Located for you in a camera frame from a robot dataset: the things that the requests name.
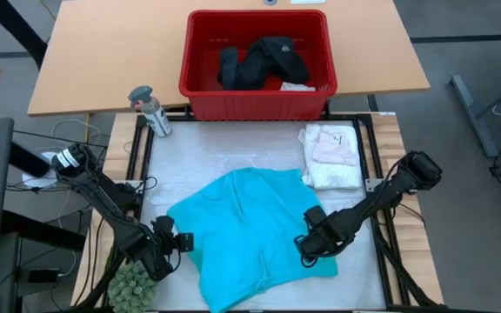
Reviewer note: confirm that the round desk grommet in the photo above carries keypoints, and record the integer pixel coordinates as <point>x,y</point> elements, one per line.
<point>270,1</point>

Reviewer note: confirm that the navy garment with logo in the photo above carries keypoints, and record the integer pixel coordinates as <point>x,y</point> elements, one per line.
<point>276,56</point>

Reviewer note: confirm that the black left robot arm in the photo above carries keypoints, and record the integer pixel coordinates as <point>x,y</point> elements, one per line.
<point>102,195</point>

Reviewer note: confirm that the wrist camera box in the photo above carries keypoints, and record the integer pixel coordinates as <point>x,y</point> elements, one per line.
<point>315,216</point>
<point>163,224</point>

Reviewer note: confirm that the grey metal corner bracket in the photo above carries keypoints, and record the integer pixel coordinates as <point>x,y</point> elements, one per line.
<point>139,183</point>
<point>371,184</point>

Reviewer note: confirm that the small white garment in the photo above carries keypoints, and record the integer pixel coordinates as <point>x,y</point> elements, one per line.
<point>296,87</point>

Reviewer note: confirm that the red plastic laundry bin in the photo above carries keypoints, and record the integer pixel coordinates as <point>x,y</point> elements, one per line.
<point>255,106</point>

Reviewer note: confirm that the clear spray bottle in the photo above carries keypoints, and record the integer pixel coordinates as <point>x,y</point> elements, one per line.
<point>155,115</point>

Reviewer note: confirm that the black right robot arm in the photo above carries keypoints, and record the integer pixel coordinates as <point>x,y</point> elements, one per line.
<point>389,191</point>

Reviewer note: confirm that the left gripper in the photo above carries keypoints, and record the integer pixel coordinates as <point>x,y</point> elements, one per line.
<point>163,248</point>

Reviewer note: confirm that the black aluminium frame rail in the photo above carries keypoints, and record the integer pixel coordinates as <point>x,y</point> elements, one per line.
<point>139,143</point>
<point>380,269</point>

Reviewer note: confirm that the black power adapter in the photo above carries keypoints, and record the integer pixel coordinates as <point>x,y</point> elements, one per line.
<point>44,276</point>

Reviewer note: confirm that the light wooden side board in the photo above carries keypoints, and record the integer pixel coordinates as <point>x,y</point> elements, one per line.
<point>411,243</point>
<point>115,148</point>

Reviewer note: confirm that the green artificial plant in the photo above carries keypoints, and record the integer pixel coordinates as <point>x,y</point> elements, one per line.
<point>131,289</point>

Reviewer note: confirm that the grey metal desk leg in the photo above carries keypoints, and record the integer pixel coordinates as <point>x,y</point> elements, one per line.
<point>463,93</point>

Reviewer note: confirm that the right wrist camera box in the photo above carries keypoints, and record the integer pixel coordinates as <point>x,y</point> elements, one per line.
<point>315,216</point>

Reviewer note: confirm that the black metal beam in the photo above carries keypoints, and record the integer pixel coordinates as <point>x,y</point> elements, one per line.
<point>13,28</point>

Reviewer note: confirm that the light wooden desk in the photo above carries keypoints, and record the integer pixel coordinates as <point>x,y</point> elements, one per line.
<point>102,43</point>

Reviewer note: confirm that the white knitted garment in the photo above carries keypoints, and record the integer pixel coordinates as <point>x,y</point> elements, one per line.
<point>337,178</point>

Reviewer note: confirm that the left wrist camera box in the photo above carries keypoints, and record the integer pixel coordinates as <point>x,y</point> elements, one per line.
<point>163,224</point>

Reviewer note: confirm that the teal garment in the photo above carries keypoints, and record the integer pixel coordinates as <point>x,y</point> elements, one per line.
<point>242,226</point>

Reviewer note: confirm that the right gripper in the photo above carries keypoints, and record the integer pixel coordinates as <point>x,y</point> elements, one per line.
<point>331,237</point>

